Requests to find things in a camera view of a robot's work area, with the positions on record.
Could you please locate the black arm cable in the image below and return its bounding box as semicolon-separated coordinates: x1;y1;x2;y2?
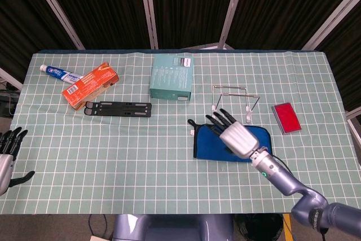
271;154;329;241

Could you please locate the wire stand with white feet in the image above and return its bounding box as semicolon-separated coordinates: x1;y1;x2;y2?
210;84;259;124

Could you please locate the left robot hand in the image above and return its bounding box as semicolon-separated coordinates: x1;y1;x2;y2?
0;127;36;196

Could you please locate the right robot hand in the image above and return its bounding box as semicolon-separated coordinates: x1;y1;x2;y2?
205;108;261;159

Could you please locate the black folding partition screen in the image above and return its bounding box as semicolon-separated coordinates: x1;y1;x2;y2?
0;0;361;117

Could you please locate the blue black cloth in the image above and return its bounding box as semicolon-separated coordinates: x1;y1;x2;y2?
187;119;273;163

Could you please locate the red pad in grey frame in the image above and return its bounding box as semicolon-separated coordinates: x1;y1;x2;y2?
271;103;302;135

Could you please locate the teal cardboard box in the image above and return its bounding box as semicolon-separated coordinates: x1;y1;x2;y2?
149;53;195;102

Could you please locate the black bag under table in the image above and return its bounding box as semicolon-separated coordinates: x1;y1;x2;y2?
234;214;284;241

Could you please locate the white blue toothpaste tube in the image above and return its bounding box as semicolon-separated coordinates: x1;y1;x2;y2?
39;64;84;84

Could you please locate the blue-grey robot torso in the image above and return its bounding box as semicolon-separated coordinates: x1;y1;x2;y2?
112;214;235;241

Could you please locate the green checked tablecloth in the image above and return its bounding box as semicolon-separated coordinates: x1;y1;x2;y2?
0;51;361;215

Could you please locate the black folding laptop stand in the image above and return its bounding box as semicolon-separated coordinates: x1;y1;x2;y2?
83;100;153;118

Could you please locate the orange carton box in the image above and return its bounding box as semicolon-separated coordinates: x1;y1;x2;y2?
61;62;120;111

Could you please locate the blue floor cable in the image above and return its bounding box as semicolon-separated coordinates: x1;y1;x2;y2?
88;214;108;238

